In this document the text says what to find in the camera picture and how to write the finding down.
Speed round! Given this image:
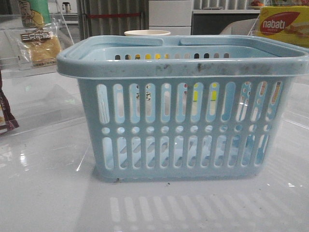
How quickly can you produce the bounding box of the packaged bread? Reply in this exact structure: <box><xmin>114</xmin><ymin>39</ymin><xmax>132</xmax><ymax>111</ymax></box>
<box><xmin>14</xmin><ymin>23</ymin><xmax>62</xmax><ymax>68</ymax></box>

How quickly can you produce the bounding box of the light blue plastic basket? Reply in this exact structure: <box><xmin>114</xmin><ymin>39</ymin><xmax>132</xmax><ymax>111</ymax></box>
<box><xmin>56</xmin><ymin>35</ymin><xmax>309</xmax><ymax>182</ymax></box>

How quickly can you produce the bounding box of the white paper cup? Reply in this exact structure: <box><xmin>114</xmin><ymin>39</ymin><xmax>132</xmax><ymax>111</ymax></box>
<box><xmin>124</xmin><ymin>29</ymin><xmax>171</xmax><ymax>36</ymax></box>

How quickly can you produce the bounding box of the white drawer cabinet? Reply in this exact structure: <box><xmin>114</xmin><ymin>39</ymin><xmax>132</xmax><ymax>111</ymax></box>
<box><xmin>148</xmin><ymin>0</ymin><xmax>193</xmax><ymax>35</ymax></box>

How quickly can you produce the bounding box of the clear acrylic shelf left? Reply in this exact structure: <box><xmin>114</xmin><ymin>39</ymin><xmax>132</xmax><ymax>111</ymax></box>
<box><xmin>0</xmin><ymin>14</ymin><xmax>84</xmax><ymax>140</ymax></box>

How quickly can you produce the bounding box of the dark red snack packet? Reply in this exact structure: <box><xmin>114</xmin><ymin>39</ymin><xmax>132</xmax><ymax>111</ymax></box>
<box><xmin>0</xmin><ymin>75</ymin><xmax>19</xmax><ymax>135</ymax></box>

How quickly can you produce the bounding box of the yellow nabati wafer box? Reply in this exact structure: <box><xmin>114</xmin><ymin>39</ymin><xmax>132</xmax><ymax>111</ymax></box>
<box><xmin>254</xmin><ymin>6</ymin><xmax>309</xmax><ymax>48</ymax></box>

